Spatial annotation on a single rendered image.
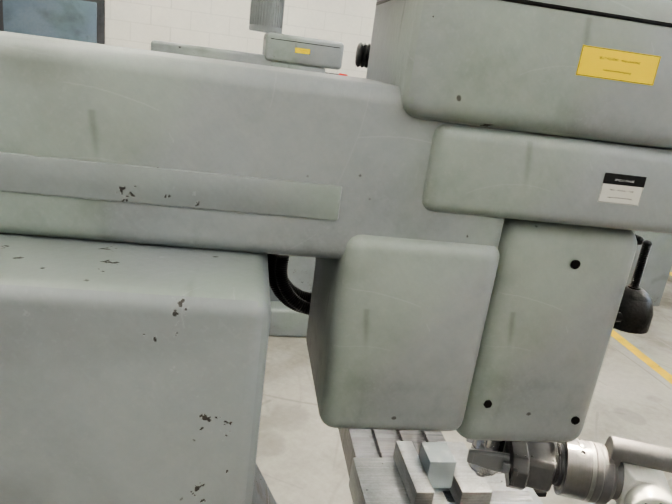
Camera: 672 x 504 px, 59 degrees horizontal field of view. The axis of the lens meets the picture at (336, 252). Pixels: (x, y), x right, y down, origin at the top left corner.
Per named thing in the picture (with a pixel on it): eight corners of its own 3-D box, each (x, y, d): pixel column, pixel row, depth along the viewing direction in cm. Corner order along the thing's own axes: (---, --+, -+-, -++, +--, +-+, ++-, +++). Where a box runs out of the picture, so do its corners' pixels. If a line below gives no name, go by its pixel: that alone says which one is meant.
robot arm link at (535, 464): (510, 406, 96) (586, 422, 94) (498, 456, 99) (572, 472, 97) (517, 452, 84) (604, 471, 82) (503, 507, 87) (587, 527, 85)
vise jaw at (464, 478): (460, 457, 123) (464, 441, 122) (488, 509, 109) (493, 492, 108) (433, 457, 122) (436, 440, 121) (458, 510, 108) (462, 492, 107)
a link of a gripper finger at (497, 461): (469, 444, 90) (511, 453, 89) (465, 462, 91) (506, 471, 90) (469, 451, 88) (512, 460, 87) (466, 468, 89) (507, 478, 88)
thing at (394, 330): (416, 348, 99) (444, 197, 91) (464, 438, 76) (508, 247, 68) (303, 342, 96) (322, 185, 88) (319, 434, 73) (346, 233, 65)
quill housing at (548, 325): (523, 375, 101) (569, 193, 91) (587, 452, 81) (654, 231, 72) (416, 370, 98) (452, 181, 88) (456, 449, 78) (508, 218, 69)
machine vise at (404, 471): (505, 484, 127) (517, 441, 124) (538, 538, 113) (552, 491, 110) (347, 485, 121) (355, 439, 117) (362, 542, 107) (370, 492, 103)
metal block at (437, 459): (440, 467, 117) (446, 442, 116) (451, 488, 112) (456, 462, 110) (415, 467, 116) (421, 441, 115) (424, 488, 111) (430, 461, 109)
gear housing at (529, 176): (583, 192, 93) (599, 129, 90) (689, 238, 71) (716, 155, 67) (378, 171, 88) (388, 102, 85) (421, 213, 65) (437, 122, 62)
